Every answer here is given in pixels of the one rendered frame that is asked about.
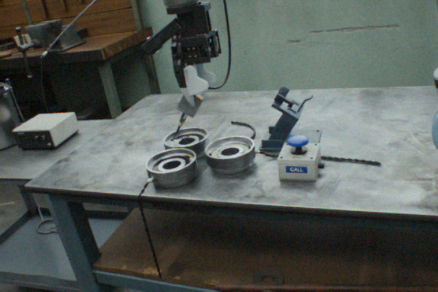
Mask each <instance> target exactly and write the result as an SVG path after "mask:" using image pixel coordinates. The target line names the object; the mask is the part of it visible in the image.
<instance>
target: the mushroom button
mask: <svg viewBox="0 0 438 292"><path fill-rule="evenodd" d="M287 143H288V145H290V146H292V147H296V150H302V146H306V145H307V144H308V143H309V139H308V137H307V136H305V135H303V134H295V135H293V136H291V137H289V139H288V141H287Z"/></svg>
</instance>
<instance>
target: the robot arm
mask: <svg viewBox="0 0 438 292"><path fill-rule="evenodd" d="M434 1H435V8H436V13H437V22H438V0H434ZM164 5H166V6H167V7H166V10H167V14H177V17H176V18H174V19H173V20H172V21H171V22H169V23H168V24H167V25H166V26H165V27H164V28H163V29H161V30H160V31H159V32H158V33H156V34H155V35H153V36H151V37H149V38H147V39H146V41H144V42H143V43H144V44H143V45H142V46H141V49H142V50H143V51H144V53H145V54H146V55H147V56H149V55H150V54H152V55H153V54H154V53H157V52H159V50H160V49H161V48H162V47H163V46H162V45H163V44H165V43H166V42H167V41H169V40H170V39H172V44H171V48H170V50H171V57H172V66H173V70H174V74H175V78H176V80H177V82H178V84H179V87H180V88H181V91H182V92H183V94H184V96H185V97H186V98H187V100H188V101H189V103H190V104H191V106H193V107H195V102H194V96H193V95H195V94H199V95H200V93H201V92H205V91H207V90H208V89H209V85H211V84H214V83H215V82H216V75H215V74H214V73H212V72H209V71H207V70H206V69H205V65H204V63H211V58H217V57H218V56H219V54H222V53H221V48H220V39H219V35H218V30H217V29H212V28H211V21H210V15H209V10H210V9H211V2H204V3H201V1H199V0H164ZM216 36H217V39H218V44H217V40H216ZM185 64H187V65H186V67H185ZM434 80H435V89H436V93H437V101H438V68H437V69H436V70H435V72H434ZM432 138H433V142H434V145H435V148H436V149H437V152H438V110H437V111H436V112H435V115H434V116H433V125H432Z"/></svg>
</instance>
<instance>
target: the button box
mask: <svg viewBox="0 0 438 292"><path fill-rule="evenodd" d="M277 166H278V173H279V180H287V181H314V182H316V180H317V177H318V172H320V169H324V168H325V162H322V160H321V149H320V144H307V145H306V146H302V150H296V147H292V146H290V145H288V143H285V144H284V146H283V149H282V151H281V153H280V154H279V156H278V158H277Z"/></svg>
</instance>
